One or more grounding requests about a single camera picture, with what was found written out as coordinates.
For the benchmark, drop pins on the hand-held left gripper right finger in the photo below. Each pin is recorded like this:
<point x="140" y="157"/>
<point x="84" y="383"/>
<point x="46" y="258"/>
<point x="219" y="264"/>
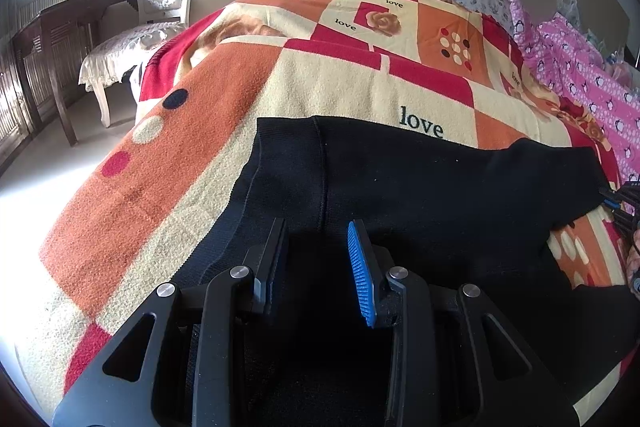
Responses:
<point x="357" y="272"/>

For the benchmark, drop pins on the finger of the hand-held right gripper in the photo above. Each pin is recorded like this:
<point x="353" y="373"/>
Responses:
<point x="609" y="202"/>

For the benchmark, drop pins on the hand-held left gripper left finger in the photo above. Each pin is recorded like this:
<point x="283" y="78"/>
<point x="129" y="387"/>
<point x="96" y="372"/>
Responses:
<point x="272" y="267"/>

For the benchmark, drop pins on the black pants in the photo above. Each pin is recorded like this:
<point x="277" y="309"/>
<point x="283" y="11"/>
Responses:
<point x="425" y="187"/>

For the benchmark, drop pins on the pink penguin quilt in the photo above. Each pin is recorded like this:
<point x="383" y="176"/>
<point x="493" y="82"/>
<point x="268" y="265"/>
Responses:
<point x="575" y="67"/>

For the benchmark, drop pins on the checkered orange red blanket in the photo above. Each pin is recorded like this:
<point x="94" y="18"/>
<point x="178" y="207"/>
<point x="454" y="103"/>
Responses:
<point x="300" y="77"/>

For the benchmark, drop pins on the clear plastic bag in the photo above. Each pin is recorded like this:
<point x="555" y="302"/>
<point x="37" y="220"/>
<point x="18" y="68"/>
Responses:
<point x="567" y="7"/>

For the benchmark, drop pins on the wooden slatted cabinet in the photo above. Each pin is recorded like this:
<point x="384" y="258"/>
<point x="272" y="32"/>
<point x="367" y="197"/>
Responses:
<point x="15" y="97"/>

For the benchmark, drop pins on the dark wooden desk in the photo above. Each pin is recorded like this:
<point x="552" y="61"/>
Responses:
<point x="65" y="12"/>

